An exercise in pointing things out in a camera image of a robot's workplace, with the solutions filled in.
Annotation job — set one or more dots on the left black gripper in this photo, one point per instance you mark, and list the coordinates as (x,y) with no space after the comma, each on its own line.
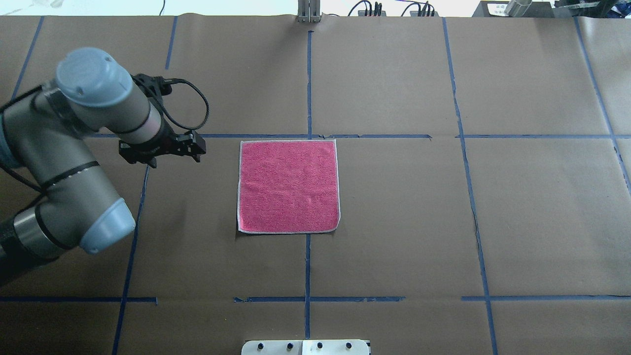
(165,139)

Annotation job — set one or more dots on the pink towel white edge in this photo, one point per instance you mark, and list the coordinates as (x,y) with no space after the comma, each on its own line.
(288,187)

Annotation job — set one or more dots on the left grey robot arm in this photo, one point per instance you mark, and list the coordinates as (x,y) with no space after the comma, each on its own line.
(43,134)

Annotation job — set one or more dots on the black box with label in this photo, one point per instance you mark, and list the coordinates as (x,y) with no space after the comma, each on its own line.
(495,8)

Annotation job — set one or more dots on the steel metal cup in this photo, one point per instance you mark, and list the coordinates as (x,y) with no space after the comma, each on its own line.
(517,8)

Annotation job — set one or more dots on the aluminium profile post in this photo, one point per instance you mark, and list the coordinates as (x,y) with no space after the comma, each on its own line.
(309,11)

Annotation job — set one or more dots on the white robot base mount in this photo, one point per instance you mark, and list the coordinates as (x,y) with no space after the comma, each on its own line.
(307,347)

